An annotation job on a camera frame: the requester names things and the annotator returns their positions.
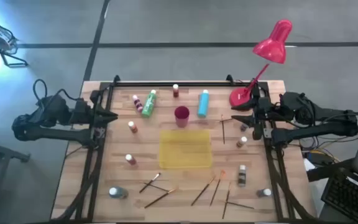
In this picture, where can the thin orange bristle paintbrush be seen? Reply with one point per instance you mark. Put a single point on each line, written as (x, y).
(223, 133)

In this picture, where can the black keyboard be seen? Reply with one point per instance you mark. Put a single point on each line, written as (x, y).
(350, 199)

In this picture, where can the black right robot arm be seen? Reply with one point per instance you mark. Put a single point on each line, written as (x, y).
(322, 132)

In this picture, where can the small orange paint bottle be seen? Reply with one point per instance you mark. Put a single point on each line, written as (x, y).
(132, 127)

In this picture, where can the small purple paint bottle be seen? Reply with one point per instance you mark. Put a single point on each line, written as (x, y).
(244, 127)

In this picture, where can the silver ferrule paintbrush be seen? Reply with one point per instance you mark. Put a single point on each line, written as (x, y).
(149, 183)

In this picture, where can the flat orange bristle paintbrush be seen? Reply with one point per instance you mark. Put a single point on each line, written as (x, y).
(160, 198)

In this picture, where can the magenta plastic cup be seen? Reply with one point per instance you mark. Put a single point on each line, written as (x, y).
(182, 116)

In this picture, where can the small vermilion paint bottle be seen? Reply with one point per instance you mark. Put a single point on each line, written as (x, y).
(175, 91)

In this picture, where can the small dark grey paint bottle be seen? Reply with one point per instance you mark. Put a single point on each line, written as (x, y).
(264, 193)

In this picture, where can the black power box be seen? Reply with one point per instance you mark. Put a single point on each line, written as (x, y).
(319, 158)

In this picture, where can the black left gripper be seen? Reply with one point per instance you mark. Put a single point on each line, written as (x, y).
(81, 112)

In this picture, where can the grey-blue paint bottle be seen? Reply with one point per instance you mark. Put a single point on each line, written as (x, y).
(118, 193)

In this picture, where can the small ochre paint bottle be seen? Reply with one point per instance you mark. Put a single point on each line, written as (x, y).
(241, 142)

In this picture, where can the large green paint bottle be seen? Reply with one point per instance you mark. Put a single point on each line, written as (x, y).
(148, 105)

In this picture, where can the large teal paint bottle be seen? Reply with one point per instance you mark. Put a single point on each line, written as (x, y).
(203, 105)

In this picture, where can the small pink paint bottle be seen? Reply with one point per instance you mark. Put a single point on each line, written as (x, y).
(137, 104)

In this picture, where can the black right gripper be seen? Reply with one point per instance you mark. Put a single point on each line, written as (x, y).
(264, 110)

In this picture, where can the red desk lamp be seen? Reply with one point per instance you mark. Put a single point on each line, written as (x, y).
(273, 46)

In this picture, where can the yellow translucent plastic bin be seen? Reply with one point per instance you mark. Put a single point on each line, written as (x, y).
(185, 149)

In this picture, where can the small crimson paint bottle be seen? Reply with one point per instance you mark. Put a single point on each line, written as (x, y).
(130, 159)

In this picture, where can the thin dark paintbrush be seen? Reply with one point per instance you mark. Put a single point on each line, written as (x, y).
(239, 205)
(158, 187)

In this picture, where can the wide orange bristle paintbrush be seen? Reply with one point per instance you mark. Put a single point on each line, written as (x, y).
(217, 188)

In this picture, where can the black desk beam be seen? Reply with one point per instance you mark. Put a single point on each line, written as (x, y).
(328, 171)

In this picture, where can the black metal stand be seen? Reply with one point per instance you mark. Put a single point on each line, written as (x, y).
(2, 151)

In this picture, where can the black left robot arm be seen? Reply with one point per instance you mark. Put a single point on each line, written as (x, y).
(54, 133)

